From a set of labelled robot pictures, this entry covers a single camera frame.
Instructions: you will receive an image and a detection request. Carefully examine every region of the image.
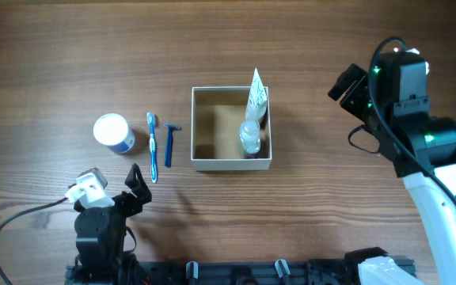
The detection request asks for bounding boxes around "blue disposable razor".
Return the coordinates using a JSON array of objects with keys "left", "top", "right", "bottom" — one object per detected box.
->
[{"left": 164, "top": 123, "right": 182, "bottom": 168}]

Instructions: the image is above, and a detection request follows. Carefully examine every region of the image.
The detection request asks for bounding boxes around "white cream tube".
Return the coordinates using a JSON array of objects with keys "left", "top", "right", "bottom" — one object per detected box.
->
[{"left": 245, "top": 69, "right": 268, "bottom": 123}]

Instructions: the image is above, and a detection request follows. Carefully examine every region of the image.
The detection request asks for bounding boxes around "black camera cable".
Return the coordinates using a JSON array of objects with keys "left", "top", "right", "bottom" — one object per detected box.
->
[
  {"left": 0, "top": 196, "right": 70, "bottom": 285},
  {"left": 347, "top": 36, "right": 456, "bottom": 246}
]

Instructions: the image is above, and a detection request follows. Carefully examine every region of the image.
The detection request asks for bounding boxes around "clear spray bottle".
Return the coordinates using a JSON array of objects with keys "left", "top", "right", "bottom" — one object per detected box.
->
[{"left": 238, "top": 120, "right": 261, "bottom": 158}]

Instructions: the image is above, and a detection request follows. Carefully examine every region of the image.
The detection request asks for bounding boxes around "black right camera cable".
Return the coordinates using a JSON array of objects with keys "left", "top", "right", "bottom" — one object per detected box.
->
[{"left": 347, "top": 36, "right": 456, "bottom": 246}]

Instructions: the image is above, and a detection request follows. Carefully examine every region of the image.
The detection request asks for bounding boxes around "blue white toothbrush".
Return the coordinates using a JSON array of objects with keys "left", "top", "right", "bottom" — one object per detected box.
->
[{"left": 146, "top": 112, "right": 158, "bottom": 184}]

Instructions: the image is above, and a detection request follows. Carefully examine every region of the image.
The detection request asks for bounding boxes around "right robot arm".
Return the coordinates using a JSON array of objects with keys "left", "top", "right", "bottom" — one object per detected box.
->
[{"left": 328, "top": 49, "right": 456, "bottom": 284}]

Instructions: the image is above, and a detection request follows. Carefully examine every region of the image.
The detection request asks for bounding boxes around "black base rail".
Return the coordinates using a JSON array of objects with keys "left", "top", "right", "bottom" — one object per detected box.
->
[{"left": 65, "top": 259, "right": 351, "bottom": 285}]

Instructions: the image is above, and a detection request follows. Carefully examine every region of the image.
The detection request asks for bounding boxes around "black left camera cable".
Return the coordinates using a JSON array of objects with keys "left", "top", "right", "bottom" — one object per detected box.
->
[{"left": 0, "top": 196, "right": 70, "bottom": 285}]

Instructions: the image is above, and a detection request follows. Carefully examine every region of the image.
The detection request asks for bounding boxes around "cotton swab tub blue label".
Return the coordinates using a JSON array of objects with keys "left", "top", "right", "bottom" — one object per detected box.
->
[{"left": 93, "top": 113, "right": 135, "bottom": 154}]

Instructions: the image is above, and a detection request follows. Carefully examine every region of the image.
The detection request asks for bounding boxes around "white cardboard box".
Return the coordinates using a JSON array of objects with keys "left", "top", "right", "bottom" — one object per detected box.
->
[{"left": 191, "top": 86, "right": 272, "bottom": 172}]

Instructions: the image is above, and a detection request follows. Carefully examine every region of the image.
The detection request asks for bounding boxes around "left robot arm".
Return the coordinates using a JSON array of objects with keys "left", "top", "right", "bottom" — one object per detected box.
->
[{"left": 65, "top": 164, "right": 152, "bottom": 284}]

